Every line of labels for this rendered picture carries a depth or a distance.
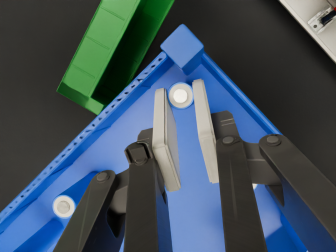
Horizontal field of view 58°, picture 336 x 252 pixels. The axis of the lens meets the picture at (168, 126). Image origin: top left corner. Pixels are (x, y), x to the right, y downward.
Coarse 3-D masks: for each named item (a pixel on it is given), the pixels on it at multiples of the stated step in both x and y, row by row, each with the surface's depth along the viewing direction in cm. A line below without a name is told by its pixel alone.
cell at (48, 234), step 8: (48, 224) 28; (56, 224) 28; (40, 232) 26; (48, 232) 26; (56, 232) 27; (32, 240) 25; (40, 240) 25; (48, 240) 26; (56, 240) 27; (16, 248) 23; (24, 248) 23; (32, 248) 24; (40, 248) 24; (48, 248) 26
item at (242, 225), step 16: (224, 144) 13; (240, 144) 13; (224, 160) 13; (240, 160) 12; (224, 176) 12; (240, 176) 12; (224, 192) 11; (240, 192) 11; (224, 208) 10; (240, 208) 10; (256, 208) 10; (224, 224) 10; (240, 224) 10; (256, 224) 10; (224, 240) 9; (240, 240) 9; (256, 240) 9
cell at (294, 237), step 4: (280, 216) 26; (284, 216) 25; (280, 220) 26; (284, 220) 25; (284, 224) 25; (288, 224) 24; (288, 228) 24; (292, 228) 23; (288, 232) 24; (292, 232) 23; (292, 236) 23; (296, 236) 22; (292, 240) 23; (296, 240) 22; (300, 240) 21; (296, 244) 22; (300, 244) 21; (300, 248) 21; (304, 248) 20
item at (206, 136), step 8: (200, 80) 20; (200, 88) 18; (200, 96) 18; (200, 104) 17; (208, 104) 20; (200, 112) 16; (208, 112) 16; (200, 120) 15; (208, 120) 15; (200, 128) 15; (208, 128) 14; (200, 136) 14; (208, 136) 14; (200, 144) 14; (208, 144) 14; (208, 152) 14; (208, 160) 15; (216, 160) 15; (208, 168) 15; (216, 168) 15; (208, 176) 15; (216, 176) 15
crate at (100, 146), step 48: (192, 48) 18; (144, 96) 26; (240, 96) 20; (96, 144) 27; (192, 144) 26; (48, 192) 28; (192, 192) 27; (0, 240) 29; (192, 240) 27; (288, 240) 26
